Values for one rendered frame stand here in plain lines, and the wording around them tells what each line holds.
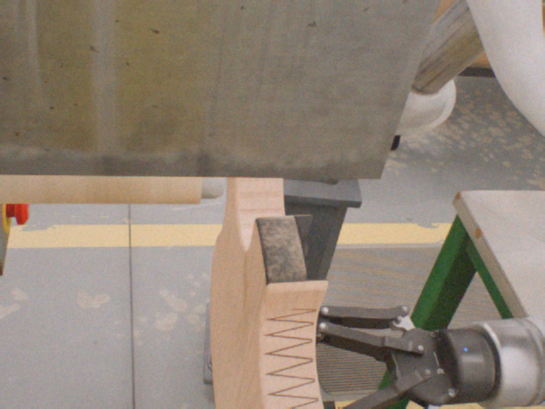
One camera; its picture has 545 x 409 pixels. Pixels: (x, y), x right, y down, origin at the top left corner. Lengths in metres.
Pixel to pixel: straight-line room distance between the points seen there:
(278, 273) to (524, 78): 0.43
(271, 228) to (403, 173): 2.30
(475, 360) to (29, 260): 1.71
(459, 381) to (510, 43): 0.38
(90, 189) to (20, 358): 1.48
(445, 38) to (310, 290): 0.83
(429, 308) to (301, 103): 0.99
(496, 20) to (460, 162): 2.12
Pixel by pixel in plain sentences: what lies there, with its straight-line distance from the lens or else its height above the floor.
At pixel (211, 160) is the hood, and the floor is 1.40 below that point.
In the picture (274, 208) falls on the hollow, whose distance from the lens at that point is 0.61.
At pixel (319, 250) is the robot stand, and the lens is 1.55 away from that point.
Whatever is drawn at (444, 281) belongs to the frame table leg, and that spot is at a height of 0.77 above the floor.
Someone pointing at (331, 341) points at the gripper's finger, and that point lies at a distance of 0.71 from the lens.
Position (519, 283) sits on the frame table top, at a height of 0.93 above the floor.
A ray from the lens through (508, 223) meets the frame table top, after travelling 1.15.
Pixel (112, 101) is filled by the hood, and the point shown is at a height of 1.43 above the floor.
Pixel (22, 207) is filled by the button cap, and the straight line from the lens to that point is 0.92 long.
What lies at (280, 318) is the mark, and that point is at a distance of 0.51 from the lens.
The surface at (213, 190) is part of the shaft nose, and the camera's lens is 0.54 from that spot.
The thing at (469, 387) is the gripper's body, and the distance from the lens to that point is 0.71.
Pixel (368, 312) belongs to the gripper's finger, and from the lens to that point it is 0.72.
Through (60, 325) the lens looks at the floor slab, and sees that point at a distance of 2.04.
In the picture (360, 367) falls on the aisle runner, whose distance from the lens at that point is 2.04.
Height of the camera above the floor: 1.60
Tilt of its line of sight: 41 degrees down
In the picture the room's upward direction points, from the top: 12 degrees clockwise
